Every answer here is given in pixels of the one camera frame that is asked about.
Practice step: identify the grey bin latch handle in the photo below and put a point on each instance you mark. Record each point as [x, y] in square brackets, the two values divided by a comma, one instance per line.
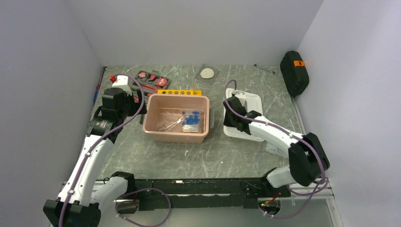
[142, 119]

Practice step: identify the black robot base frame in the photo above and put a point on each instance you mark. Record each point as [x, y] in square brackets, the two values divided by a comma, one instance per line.
[247, 193]

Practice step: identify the bag of plastic pipettes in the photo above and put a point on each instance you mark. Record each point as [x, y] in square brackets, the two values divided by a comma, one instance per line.
[168, 115]

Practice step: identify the bag of blue caps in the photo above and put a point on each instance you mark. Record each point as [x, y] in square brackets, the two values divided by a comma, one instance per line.
[192, 119]

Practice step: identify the silver wrench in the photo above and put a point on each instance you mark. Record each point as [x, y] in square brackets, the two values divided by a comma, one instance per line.
[264, 69]

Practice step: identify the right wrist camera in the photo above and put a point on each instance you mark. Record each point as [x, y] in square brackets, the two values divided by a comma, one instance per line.
[235, 93]

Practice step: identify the red tape measure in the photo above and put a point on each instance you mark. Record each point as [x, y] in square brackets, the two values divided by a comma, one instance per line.
[161, 82]

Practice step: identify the grey tool case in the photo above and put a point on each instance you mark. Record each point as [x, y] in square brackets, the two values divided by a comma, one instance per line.
[148, 83]

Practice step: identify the clear plastic box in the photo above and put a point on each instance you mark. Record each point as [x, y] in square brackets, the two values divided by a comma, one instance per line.
[272, 149]

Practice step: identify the red electrical tape roll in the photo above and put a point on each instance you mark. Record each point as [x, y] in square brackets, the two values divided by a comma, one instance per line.
[142, 75]

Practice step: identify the blue red screwdriver by wall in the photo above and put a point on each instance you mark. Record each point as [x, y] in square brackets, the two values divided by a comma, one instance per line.
[99, 84]

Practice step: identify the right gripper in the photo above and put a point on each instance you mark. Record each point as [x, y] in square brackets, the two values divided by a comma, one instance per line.
[226, 122]

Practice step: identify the pink plastic bin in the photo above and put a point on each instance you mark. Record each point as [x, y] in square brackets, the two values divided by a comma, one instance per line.
[152, 121]

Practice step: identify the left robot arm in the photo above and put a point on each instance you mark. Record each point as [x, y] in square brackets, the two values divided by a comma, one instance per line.
[76, 204]

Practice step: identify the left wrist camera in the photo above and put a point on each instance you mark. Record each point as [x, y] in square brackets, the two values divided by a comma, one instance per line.
[121, 81]

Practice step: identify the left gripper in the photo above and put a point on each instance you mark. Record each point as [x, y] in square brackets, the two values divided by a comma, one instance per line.
[135, 106]

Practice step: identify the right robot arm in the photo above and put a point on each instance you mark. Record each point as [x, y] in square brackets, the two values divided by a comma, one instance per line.
[307, 159]

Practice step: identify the black tool case orange latch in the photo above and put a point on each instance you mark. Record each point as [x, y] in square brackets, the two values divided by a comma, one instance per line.
[294, 73]

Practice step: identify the wire gauze with white centre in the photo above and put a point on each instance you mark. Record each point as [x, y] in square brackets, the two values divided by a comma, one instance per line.
[207, 74]

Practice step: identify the yellow test tube rack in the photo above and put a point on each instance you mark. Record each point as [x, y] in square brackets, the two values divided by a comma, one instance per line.
[180, 92]

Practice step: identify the white bin lid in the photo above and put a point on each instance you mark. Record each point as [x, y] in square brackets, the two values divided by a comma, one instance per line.
[251, 102]

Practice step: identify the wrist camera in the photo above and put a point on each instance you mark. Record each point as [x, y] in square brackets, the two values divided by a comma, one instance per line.
[121, 81]
[235, 93]

